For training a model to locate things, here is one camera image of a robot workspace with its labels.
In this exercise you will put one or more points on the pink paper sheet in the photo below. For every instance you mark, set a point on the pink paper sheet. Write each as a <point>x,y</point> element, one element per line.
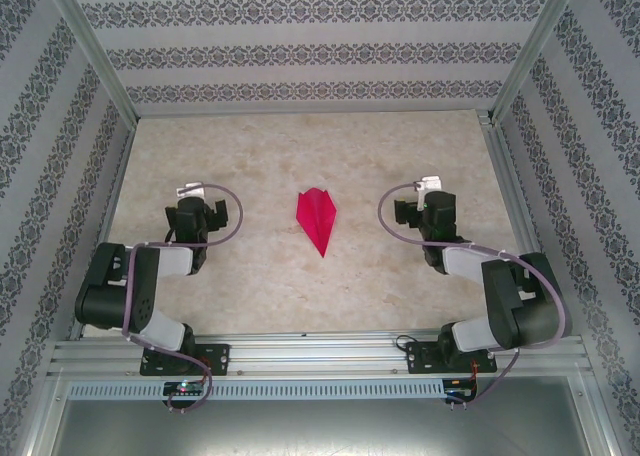
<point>315,216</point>

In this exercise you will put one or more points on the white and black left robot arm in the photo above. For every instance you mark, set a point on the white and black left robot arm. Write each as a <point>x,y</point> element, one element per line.
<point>175,262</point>

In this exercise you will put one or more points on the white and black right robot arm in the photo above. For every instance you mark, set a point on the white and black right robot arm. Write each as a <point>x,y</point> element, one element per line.
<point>465,261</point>

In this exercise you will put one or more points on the grey sheet metal panel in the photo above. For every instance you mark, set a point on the grey sheet metal panel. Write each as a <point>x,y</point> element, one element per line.
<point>320,431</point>

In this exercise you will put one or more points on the aluminium side rail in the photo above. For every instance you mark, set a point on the aluminium side rail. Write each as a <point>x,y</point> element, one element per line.
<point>521,216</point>
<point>103,226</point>

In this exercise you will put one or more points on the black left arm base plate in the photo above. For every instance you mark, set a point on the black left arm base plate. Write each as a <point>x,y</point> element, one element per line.
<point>220,358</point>

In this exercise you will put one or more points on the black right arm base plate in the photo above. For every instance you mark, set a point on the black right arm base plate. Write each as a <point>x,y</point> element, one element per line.
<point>420,358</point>

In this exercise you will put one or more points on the aluminium mounting rail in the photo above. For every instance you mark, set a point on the aluminium mounting rail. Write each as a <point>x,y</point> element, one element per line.
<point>320,356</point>

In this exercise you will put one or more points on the aluminium frame post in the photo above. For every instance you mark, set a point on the aluminium frame post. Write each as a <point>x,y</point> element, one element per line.
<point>533,51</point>
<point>94,51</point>

